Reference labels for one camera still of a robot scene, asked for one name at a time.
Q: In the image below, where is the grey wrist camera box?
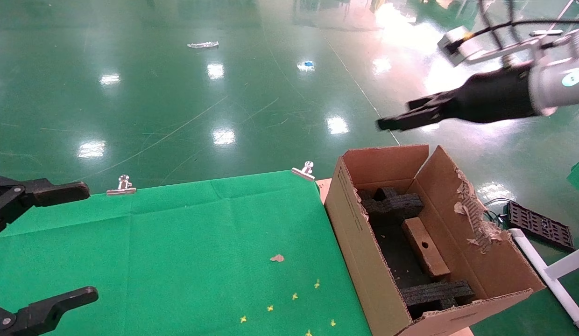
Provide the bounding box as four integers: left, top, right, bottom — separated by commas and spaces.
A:
437, 26, 486, 67

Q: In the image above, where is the silver binder clip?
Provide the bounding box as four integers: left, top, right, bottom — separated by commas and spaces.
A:
291, 161, 317, 182
106, 175, 137, 196

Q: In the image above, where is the black foam bottom sheet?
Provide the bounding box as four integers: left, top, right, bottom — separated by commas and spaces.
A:
371, 224, 432, 290

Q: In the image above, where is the large open cardboard carton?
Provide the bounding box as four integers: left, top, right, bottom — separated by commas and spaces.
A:
324, 144, 546, 336

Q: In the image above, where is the dark smooth cable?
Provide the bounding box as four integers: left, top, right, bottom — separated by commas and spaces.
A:
476, 0, 519, 47

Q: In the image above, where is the white pipe frame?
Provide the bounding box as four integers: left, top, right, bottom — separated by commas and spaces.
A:
508, 228, 579, 334

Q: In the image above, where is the green table cloth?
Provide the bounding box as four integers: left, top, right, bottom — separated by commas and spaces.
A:
0, 170, 372, 336

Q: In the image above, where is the black braided cable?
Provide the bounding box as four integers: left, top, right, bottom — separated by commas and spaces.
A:
467, 18, 579, 45

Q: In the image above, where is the silver camera mount bracket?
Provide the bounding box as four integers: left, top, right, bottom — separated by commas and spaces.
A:
467, 28, 579, 66

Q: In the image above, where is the thin dark floor wire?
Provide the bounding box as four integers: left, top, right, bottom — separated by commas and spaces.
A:
481, 197, 510, 230

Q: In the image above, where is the black plastic grid crate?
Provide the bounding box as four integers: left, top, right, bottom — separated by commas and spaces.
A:
507, 201, 575, 252

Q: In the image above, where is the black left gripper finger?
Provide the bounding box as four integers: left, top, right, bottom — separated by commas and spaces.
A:
0, 286, 99, 336
0, 175, 91, 238

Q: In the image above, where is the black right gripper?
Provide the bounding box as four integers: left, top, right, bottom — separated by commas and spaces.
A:
376, 61, 542, 132

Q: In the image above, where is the brown wooden block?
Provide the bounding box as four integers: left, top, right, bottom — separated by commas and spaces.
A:
401, 217, 452, 279

